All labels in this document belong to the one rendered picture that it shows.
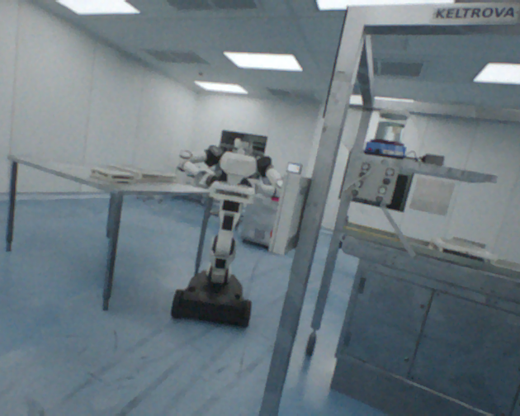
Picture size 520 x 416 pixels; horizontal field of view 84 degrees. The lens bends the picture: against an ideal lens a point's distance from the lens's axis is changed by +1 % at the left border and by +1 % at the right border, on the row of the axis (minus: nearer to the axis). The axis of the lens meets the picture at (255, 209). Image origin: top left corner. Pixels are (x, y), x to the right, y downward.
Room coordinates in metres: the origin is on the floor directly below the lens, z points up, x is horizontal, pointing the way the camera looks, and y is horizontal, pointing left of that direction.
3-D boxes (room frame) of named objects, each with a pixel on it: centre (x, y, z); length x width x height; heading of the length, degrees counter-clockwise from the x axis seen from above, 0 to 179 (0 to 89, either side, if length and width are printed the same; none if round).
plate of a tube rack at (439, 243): (1.50, -1.09, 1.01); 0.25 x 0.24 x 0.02; 157
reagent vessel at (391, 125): (1.65, -0.64, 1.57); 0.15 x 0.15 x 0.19
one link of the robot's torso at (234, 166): (2.40, 0.21, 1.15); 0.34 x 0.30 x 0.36; 95
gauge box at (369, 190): (1.57, -0.59, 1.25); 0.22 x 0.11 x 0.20; 68
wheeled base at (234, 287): (2.32, 0.20, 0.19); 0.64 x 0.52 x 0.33; 5
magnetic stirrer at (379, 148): (1.65, -0.64, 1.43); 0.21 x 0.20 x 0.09; 158
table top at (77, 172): (2.72, 1.34, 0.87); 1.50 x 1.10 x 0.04; 64
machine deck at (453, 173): (1.63, -0.82, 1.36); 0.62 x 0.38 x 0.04; 68
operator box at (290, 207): (0.98, -0.13, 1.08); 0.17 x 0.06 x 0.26; 158
